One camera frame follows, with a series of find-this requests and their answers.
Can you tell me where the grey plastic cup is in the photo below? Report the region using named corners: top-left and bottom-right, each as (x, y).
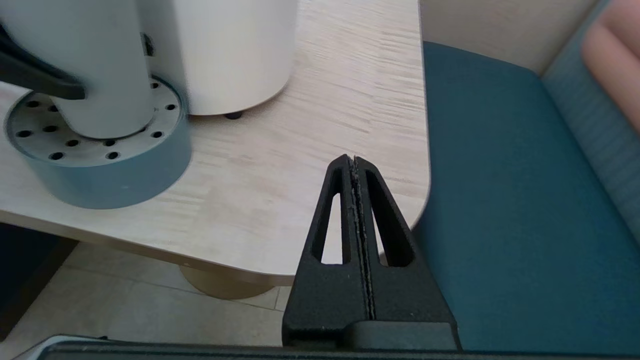
top-left (0, 0), bottom-right (157, 140)

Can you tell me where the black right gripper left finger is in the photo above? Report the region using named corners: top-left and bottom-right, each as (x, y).
top-left (281, 154), bottom-right (373, 348)

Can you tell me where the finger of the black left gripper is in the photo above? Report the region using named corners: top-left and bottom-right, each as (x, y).
top-left (0, 24), bottom-right (87, 101)

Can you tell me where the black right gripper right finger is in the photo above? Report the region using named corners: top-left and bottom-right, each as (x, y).
top-left (354, 156), bottom-right (457, 325)

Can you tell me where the large perforated metal drip tray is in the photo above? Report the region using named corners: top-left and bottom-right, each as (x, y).
top-left (4, 74), bottom-right (194, 210)

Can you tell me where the large dispenser with dark tea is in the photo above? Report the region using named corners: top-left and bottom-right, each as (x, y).
top-left (136, 0), bottom-right (300, 121)

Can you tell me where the pink cylindrical bolster cushion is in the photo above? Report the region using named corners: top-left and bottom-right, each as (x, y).
top-left (581, 22), bottom-right (640, 132)
top-left (597, 0), bottom-right (640, 48)

